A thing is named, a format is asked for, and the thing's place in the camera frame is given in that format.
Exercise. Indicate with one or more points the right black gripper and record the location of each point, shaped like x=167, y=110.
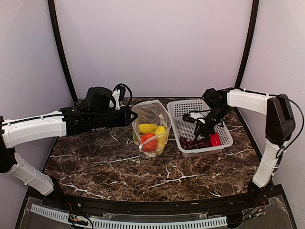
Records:
x=202, y=130

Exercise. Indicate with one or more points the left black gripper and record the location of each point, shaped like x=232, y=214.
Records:
x=125, y=120

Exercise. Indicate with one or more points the red bell pepper toy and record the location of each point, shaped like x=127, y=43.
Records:
x=216, y=139

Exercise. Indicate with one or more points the dark red grape bunch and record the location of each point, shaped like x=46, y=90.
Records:
x=190, y=143

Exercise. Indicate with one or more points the white plastic perforated basket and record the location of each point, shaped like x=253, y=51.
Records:
x=177, y=109

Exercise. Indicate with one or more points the yellow corn toy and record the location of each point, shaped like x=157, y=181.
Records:
x=147, y=128
x=162, y=138

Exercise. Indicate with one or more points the orange pumpkin toy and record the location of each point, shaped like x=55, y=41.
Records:
x=149, y=142

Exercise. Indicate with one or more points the clear polka dot zip bag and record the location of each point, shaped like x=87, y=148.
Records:
x=151, y=112

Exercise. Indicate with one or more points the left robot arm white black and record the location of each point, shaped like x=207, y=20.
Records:
x=64, y=122

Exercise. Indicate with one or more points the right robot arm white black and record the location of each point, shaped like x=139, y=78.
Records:
x=279, y=127

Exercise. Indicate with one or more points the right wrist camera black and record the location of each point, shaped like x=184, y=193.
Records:
x=188, y=117

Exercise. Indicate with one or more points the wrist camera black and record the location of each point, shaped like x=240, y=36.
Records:
x=119, y=94
x=188, y=117

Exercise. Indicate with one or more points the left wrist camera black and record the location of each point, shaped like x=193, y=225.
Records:
x=119, y=94

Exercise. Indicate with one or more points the white slotted cable duct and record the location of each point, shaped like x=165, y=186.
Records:
x=125, y=221

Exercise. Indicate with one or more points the right black frame post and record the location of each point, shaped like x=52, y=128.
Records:
x=248, y=43

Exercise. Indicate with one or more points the black frame post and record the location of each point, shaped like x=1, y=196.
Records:
x=60, y=49
x=248, y=43

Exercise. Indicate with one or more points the black front rail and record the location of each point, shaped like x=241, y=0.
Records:
x=224, y=205

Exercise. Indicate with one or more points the left black frame post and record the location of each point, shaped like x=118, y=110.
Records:
x=60, y=49

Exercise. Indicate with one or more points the small circuit board with wires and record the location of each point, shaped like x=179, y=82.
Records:
x=79, y=223

